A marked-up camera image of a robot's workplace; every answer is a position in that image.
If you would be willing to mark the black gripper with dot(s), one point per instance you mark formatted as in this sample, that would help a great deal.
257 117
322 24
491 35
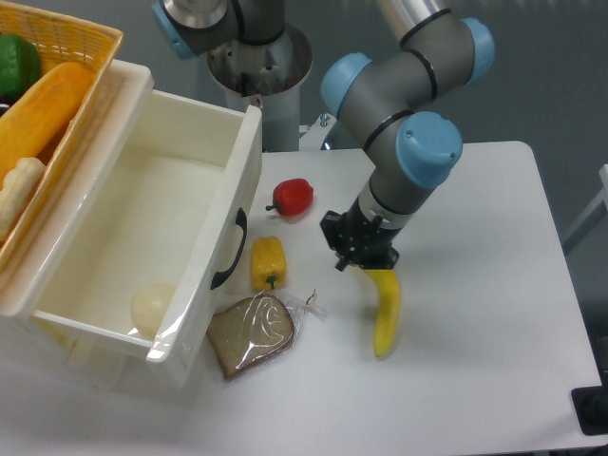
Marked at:
359 241

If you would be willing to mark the white drawer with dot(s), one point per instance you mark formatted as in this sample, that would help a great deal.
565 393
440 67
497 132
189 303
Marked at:
221 149

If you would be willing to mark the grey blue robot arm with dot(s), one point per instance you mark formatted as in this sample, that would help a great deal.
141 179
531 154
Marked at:
383 106

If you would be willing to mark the white drawer cabinet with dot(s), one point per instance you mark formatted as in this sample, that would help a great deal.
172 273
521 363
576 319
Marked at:
116 220

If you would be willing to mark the yellow banana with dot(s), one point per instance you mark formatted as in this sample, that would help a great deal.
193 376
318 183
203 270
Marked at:
388 312

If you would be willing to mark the red bell pepper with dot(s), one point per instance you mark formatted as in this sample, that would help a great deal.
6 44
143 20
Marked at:
291 198

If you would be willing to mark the yellow bell pepper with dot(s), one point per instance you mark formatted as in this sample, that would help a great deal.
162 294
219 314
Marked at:
268 264

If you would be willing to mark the bagged brown bread slice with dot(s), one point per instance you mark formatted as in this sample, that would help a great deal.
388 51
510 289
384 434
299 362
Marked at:
257 329

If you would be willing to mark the white egg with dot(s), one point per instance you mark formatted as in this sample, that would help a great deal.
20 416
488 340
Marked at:
148 307

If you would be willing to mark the black device at edge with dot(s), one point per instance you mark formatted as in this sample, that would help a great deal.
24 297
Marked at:
591 409

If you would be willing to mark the pale bread roll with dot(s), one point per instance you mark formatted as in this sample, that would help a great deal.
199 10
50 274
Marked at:
17 186

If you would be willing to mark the orange baguette loaf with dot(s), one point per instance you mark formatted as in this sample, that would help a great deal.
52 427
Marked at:
47 107

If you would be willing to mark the yellow wicker basket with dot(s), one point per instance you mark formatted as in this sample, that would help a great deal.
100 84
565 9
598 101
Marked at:
51 67

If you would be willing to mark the green bell pepper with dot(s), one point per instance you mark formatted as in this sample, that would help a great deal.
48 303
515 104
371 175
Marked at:
21 66

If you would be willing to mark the black top drawer handle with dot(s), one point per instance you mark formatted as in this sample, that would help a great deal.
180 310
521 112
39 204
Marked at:
233 249

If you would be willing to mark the white table bracket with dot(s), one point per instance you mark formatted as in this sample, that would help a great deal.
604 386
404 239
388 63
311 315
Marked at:
315 136

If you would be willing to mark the white frame at right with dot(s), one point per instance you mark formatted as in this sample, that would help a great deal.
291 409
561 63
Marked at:
590 216

